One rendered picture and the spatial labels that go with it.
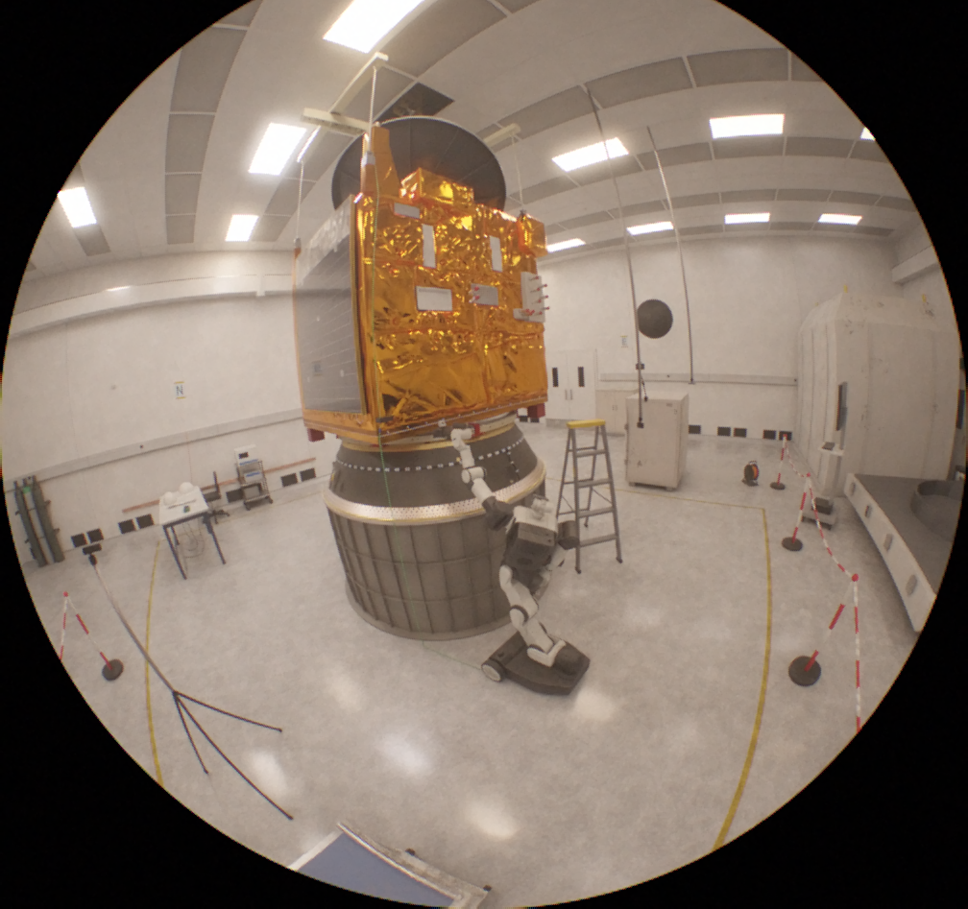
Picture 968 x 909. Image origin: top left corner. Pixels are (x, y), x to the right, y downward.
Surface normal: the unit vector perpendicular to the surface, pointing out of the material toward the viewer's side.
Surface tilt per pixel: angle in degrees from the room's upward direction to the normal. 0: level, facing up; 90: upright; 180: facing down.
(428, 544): 90
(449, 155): 130
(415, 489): 62
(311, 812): 0
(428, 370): 84
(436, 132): 123
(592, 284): 90
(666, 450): 90
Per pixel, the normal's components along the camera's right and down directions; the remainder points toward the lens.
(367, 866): -0.08, -0.98
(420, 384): 0.73, 0.03
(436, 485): 0.13, -0.32
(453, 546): 0.26, 0.15
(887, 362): -0.66, 0.19
